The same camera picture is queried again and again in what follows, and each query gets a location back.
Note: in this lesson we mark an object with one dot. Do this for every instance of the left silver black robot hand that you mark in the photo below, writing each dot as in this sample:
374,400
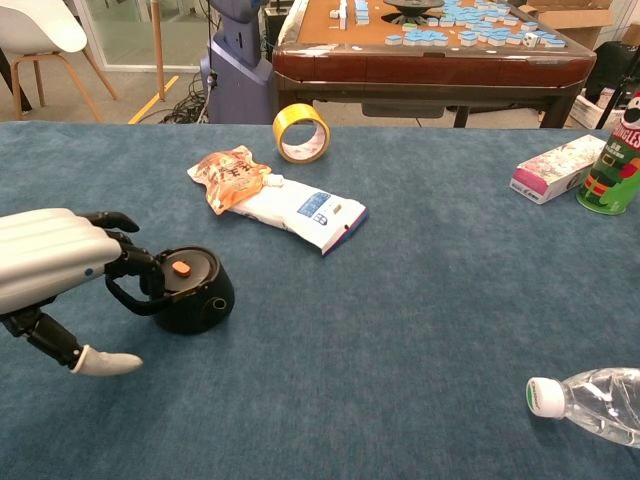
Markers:
45,250

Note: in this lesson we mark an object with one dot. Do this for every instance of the black teapot with wooden knob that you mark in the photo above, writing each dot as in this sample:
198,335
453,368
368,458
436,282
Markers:
200,305

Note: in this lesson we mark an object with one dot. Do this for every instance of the purple robot base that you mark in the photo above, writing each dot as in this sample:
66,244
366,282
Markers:
235,75

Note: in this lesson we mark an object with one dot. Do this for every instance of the orange spouted snack pouch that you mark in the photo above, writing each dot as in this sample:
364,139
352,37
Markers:
227,175

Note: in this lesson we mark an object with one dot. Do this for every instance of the white chair with wooden legs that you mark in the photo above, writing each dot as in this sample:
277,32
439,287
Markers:
35,25

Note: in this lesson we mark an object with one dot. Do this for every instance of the wooden pole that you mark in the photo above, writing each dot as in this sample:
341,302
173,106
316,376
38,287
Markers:
158,50

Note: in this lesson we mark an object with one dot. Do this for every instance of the white packet with blue edge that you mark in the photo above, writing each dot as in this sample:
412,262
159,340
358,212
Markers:
300,210

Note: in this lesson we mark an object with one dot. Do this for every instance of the yellow tape roll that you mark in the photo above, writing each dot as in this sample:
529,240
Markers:
292,117

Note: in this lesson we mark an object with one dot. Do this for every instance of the blue table cloth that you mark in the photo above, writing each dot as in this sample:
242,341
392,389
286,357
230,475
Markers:
350,325

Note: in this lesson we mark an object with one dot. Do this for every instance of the upright white mahjong tile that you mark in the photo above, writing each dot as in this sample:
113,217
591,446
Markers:
342,12

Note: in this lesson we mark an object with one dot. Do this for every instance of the brown mahjong table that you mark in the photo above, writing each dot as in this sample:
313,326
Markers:
425,70

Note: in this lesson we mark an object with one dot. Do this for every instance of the green mahjong tile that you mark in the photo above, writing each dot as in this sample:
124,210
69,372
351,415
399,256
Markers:
409,26

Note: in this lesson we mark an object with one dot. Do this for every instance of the black round dish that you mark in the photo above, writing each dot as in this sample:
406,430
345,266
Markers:
412,5

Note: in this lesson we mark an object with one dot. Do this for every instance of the white floral carton box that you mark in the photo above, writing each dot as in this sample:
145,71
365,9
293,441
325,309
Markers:
555,167

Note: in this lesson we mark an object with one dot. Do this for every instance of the white dotted mahjong tile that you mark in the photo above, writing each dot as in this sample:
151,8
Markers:
531,39

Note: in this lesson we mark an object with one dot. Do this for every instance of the clear plastic water bottle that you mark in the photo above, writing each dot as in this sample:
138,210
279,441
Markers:
595,405

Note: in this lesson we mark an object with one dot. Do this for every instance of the green Pringles can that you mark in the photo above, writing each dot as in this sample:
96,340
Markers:
612,170

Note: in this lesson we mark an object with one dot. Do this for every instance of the brown cardboard box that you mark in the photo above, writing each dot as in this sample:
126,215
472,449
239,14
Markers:
575,20

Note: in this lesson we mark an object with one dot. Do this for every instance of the black bag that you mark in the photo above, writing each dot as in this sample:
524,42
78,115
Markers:
607,65

